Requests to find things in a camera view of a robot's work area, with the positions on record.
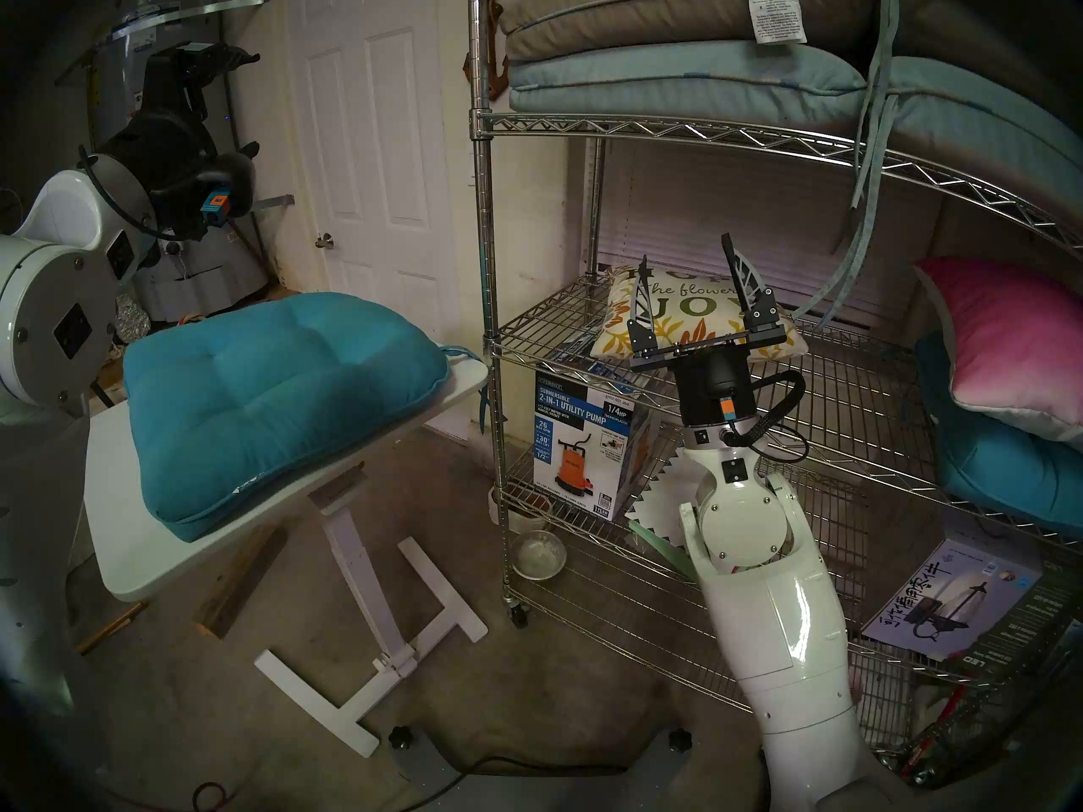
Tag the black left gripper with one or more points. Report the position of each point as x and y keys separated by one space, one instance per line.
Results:
x=173 y=180

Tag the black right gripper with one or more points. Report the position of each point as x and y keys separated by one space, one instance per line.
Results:
x=711 y=379

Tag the floral HOPE JOY throw cushion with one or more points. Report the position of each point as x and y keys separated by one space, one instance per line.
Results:
x=694 y=311

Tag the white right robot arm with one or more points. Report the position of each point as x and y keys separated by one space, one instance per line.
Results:
x=770 y=582

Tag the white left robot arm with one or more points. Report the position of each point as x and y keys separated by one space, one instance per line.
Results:
x=42 y=328

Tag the light blue bench cushion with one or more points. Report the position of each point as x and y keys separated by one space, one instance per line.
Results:
x=677 y=79

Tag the teal tufted seat cushion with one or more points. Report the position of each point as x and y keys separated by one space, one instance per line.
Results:
x=271 y=396

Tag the tan bench cushion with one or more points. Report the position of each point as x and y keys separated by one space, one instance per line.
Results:
x=643 y=15

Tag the teal plain cushion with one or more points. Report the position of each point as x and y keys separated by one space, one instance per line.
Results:
x=990 y=472

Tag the white window blinds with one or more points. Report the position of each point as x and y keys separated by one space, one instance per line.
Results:
x=677 y=210

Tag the white panel door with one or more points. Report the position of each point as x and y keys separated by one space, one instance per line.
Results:
x=372 y=142

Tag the grey water heater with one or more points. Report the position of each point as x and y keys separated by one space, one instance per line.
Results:
x=203 y=269

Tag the utility pump cardboard box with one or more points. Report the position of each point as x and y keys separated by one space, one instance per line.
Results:
x=584 y=447

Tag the white zigzag-edged paper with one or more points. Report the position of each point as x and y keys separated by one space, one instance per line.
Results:
x=668 y=497

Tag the crumpled foil wrap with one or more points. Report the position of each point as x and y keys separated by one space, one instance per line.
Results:
x=131 y=320

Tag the green paper sheet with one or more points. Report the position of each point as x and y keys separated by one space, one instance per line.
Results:
x=660 y=548

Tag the metal pet bowl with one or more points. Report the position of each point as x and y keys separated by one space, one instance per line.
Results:
x=539 y=556

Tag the white care label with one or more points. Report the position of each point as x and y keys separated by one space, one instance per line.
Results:
x=774 y=7

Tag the pink throw pillow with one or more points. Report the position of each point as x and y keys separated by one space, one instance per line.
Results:
x=1007 y=345

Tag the LED lamp box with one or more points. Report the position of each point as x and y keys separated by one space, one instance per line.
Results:
x=956 y=599

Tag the black star knob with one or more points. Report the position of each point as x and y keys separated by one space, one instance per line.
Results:
x=401 y=738
x=680 y=741

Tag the white overbed table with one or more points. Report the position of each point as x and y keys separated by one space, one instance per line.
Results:
x=127 y=548

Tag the wooden plank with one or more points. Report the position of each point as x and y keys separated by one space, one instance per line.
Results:
x=241 y=582

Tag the thin wooden stick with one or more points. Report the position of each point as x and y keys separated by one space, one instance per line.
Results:
x=110 y=631

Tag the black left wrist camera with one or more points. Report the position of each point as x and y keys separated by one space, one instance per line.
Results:
x=178 y=79

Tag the wooden anchor wall decoration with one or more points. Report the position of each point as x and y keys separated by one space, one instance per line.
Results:
x=499 y=83

